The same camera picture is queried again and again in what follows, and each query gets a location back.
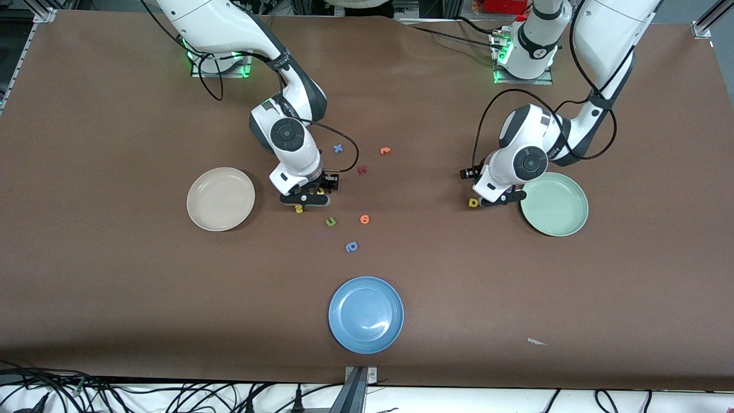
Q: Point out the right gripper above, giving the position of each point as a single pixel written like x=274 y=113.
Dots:
x=327 y=182

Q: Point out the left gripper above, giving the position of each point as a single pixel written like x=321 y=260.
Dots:
x=471 y=172

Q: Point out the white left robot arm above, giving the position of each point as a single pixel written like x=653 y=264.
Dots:
x=608 y=34

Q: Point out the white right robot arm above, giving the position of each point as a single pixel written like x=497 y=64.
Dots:
x=229 y=26

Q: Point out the blue foam letter a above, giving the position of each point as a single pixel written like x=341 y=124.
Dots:
x=351 y=247

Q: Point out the green round plate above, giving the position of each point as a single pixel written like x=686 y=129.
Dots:
x=554 y=206

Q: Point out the beige round plate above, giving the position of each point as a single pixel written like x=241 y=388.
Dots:
x=221 y=199

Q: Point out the blue round plate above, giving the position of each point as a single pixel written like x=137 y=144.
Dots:
x=366 y=315

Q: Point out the red box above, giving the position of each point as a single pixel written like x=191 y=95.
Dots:
x=504 y=6

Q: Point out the grey power strip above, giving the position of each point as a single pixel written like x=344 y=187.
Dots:
x=406 y=8

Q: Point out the white paper scrap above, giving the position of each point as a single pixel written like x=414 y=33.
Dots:
x=535 y=342

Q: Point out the dark metal beam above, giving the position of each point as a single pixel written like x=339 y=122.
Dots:
x=351 y=396

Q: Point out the black power plug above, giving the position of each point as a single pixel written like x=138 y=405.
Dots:
x=298 y=404
x=250 y=406

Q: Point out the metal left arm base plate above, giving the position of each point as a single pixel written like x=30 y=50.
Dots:
x=522 y=81

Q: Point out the aluminium post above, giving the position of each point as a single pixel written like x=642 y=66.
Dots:
x=452 y=7

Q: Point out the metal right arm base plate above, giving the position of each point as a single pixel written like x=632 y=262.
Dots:
x=198 y=73

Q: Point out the silver table edge bracket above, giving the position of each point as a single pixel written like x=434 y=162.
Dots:
x=370 y=374

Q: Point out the aluminium frame corner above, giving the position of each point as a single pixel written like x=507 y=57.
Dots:
x=702 y=28
x=45 y=15

